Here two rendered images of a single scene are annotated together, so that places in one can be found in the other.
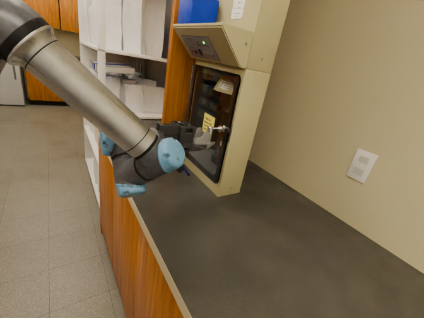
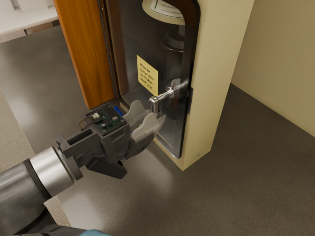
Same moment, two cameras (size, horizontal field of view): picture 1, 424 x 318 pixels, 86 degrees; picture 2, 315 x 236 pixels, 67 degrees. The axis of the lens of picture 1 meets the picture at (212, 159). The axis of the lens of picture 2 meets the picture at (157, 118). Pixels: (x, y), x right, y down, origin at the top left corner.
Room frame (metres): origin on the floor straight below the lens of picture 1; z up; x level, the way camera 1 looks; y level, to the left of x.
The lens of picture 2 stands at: (0.43, 0.02, 1.52)
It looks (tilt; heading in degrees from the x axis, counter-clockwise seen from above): 48 degrees down; 359
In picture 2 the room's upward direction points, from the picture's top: straight up
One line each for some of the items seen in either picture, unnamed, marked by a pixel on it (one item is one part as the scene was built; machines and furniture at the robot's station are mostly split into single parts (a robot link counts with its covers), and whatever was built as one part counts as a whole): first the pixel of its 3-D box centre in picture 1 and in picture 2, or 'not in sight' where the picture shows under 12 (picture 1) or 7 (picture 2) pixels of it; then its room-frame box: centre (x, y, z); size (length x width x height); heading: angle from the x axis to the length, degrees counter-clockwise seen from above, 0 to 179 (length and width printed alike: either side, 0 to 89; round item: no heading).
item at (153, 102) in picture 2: (212, 138); (160, 109); (0.77, 0.01, 1.17); 0.05 x 0.03 x 0.10; 127
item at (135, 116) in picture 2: (199, 135); (138, 111); (0.76, 0.06, 1.17); 0.09 x 0.03 x 0.06; 132
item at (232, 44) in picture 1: (206, 44); not in sight; (0.84, 0.09, 1.46); 0.32 x 0.11 x 0.10; 37
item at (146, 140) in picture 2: (193, 146); (132, 143); (0.70, 0.07, 1.15); 0.09 x 0.05 x 0.02; 123
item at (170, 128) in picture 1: (175, 137); (96, 142); (0.68, 0.13, 1.17); 0.12 x 0.08 x 0.09; 127
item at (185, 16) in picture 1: (197, 12); not in sight; (0.91, 0.15, 1.56); 0.10 x 0.10 x 0.09; 37
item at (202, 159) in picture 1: (205, 122); (141, 70); (0.87, 0.05, 1.19); 0.30 x 0.01 x 0.40; 37
